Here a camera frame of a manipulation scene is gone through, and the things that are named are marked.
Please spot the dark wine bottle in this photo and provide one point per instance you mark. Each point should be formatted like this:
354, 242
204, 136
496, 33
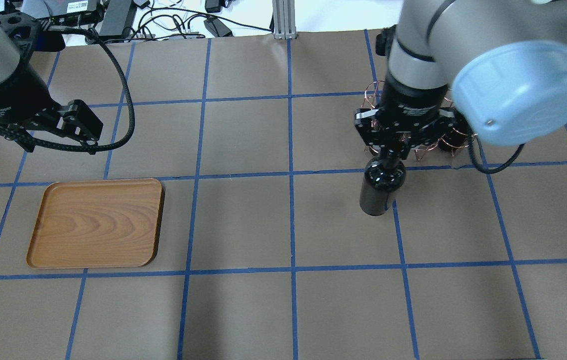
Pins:
382, 178

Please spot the wooden tray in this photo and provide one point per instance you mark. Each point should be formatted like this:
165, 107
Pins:
112, 223

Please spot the black power adapter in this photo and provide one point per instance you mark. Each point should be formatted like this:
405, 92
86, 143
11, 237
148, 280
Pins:
216, 28

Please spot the aluminium frame post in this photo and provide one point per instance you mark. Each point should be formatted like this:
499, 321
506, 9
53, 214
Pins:
284, 20

